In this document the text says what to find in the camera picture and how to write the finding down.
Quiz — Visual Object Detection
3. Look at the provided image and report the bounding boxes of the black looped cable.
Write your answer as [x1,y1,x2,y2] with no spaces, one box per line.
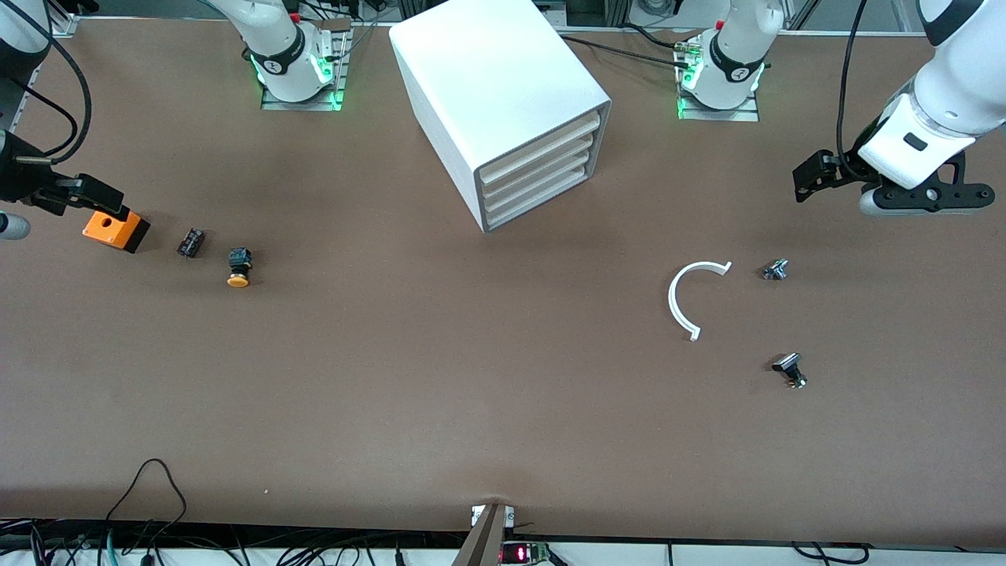
[105,458,188,543]

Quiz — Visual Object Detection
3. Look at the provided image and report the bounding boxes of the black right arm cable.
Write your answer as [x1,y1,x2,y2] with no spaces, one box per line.
[0,0,94,158]

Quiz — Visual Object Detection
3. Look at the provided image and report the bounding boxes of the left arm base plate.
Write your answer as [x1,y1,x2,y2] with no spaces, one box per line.
[677,35,761,123]

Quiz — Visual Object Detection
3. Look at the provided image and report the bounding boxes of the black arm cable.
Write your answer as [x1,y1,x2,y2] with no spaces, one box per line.
[837,0,870,162]
[0,0,94,158]

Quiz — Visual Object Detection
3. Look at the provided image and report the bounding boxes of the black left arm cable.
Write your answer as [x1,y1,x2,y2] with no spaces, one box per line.
[837,0,870,162]

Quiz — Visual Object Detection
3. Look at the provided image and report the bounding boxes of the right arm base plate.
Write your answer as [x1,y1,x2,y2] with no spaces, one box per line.
[261,20,351,112]

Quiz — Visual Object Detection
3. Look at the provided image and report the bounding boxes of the orange box with hole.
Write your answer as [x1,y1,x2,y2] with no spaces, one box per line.
[83,206,151,254]

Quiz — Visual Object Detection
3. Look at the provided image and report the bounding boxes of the device with red display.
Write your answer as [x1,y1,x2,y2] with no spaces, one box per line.
[501,541,551,565]

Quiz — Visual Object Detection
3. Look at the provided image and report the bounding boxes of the white curved plastic piece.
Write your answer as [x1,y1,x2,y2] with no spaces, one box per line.
[668,261,733,342]

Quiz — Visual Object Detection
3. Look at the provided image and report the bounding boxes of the black left camera bracket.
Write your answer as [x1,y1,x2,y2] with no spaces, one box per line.
[872,151,996,213]

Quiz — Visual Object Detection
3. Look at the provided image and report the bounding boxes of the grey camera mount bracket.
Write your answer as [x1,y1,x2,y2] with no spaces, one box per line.
[452,503,516,566]

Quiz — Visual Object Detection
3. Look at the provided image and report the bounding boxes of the black cable on table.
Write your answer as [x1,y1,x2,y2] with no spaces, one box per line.
[562,33,696,72]

